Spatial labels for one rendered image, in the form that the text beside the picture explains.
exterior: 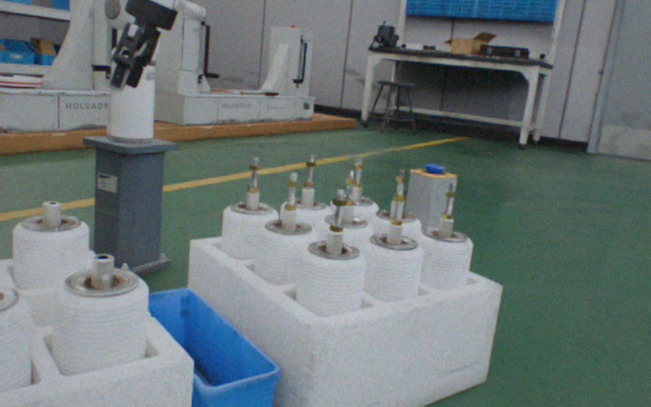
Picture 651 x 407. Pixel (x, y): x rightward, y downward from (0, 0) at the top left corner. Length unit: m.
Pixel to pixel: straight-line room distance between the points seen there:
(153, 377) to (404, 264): 0.39
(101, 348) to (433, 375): 0.52
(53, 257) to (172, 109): 2.84
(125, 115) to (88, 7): 2.05
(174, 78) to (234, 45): 3.95
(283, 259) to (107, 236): 0.59
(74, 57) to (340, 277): 2.64
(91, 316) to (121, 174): 0.71
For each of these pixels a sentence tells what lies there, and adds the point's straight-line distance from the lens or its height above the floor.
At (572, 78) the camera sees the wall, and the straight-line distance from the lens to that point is 5.86.
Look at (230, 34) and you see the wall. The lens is 7.59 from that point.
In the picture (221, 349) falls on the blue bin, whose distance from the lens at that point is 0.90.
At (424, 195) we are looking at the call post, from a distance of 1.18.
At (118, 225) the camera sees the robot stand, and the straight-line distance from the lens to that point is 1.33.
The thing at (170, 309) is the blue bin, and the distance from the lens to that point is 0.99.
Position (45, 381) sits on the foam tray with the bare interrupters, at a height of 0.18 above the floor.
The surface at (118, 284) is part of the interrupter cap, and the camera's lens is 0.66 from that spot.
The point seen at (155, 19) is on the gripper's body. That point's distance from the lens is 0.94.
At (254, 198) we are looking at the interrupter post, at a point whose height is 0.27.
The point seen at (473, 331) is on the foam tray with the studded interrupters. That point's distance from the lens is 0.99.
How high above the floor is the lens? 0.50
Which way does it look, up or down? 12 degrees down
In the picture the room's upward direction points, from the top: 6 degrees clockwise
